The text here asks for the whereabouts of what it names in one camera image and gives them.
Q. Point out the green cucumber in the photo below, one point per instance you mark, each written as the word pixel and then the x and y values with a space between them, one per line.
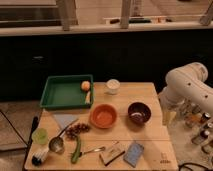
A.
pixel 77 151

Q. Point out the dark brown bowl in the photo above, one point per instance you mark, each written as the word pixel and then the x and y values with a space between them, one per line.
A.
pixel 139 113

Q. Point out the blue sponge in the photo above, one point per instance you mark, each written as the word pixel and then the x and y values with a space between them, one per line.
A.
pixel 133 153

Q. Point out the light green cup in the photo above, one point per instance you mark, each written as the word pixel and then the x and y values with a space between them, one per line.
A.
pixel 40 136

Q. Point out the green plastic tray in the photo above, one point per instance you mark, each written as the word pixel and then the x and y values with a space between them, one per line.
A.
pixel 64 92

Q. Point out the white cup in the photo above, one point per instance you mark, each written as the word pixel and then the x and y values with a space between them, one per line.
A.
pixel 112 86

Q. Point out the brown pine cone cluster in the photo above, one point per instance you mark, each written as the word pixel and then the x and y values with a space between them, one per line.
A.
pixel 73 131

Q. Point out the blue triangular cloth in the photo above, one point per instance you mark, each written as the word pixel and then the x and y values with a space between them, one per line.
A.
pixel 64 120

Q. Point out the wooden block box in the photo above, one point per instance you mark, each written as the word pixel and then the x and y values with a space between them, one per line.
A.
pixel 111 153

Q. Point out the metal ladle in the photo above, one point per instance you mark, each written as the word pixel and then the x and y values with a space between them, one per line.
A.
pixel 56 144

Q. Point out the black white brush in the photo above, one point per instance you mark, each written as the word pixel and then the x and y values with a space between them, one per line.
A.
pixel 40 156

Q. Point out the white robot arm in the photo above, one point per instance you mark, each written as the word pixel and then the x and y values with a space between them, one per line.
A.
pixel 186 83

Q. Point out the orange bowl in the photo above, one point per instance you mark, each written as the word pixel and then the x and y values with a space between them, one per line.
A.
pixel 103 116

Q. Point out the orange fruit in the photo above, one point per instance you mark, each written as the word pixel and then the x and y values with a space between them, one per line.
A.
pixel 85 86

